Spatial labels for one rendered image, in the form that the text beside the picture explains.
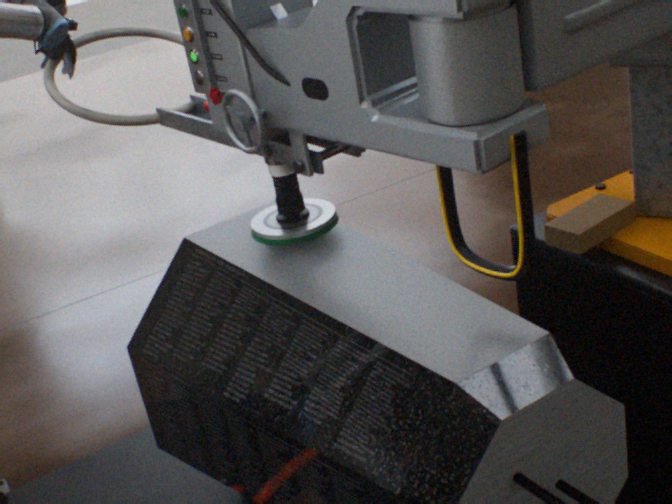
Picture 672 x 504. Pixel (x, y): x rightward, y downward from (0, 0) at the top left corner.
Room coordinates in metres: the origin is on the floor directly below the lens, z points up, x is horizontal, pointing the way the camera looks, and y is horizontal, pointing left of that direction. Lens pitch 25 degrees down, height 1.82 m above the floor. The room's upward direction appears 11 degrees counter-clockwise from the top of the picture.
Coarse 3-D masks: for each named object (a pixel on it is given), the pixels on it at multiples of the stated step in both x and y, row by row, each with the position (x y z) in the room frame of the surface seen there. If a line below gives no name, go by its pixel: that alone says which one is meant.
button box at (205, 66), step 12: (180, 0) 2.28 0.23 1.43; (192, 0) 2.24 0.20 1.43; (192, 12) 2.25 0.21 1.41; (180, 24) 2.30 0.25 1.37; (192, 24) 2.26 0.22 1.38; (204, 36) 2.25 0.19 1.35; (192, 48) 2.28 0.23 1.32; (204, 48) 2.24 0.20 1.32; (204, 60) 2.24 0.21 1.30; (192, 72) 2.30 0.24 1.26; (204, 72) 2.25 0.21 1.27; (204, 84) 2.26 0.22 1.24; (216, 84) 2.25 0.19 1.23
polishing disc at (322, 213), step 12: (312, 204) 2.34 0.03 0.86; (324, 204) 2.33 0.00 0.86; (264, 216) 2.32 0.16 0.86; (312, 216) 2.27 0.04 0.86; (324, 216) 2.25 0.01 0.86; (252, 228) 2.26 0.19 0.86; (264, 228) 2.25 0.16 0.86; (276, 228) 2.23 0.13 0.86; (288, 228) 2.22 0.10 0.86; (300, 228) 2.21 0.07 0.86; (312, 228) 2.19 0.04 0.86
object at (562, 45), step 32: (544, 0) 1.75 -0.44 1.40; (576, 0) 1.79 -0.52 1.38; (608, 0) 1.84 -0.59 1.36; (640, 0) 1.89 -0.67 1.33; (544, 32) 1.74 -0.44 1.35; (576, 32) 1.79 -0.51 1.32; (608, 32) 1.84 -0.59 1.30; (640, 32) 1.90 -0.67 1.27; (544, 64) 1.74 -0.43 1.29; (576, 64) 1.79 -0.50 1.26
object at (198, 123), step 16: (192, 96) 2.68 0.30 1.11; (160, 112) 2.61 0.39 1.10; (176, 112) 2.55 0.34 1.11; (192, 112) 2.66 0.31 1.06; (208, 112) 2.62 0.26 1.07; (176, 128) 2.55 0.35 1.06; (192, 128) 2.48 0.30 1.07; (208, 128) 2.42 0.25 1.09; (224, 144) 2.37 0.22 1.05; (272, 144) 2.20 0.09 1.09; (288, 144) 2.16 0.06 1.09; (320, 144) 2.24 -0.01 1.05; (336, 144) 2.14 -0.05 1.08; (288, 160) 2.16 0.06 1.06; (320, 160) 2.07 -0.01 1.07
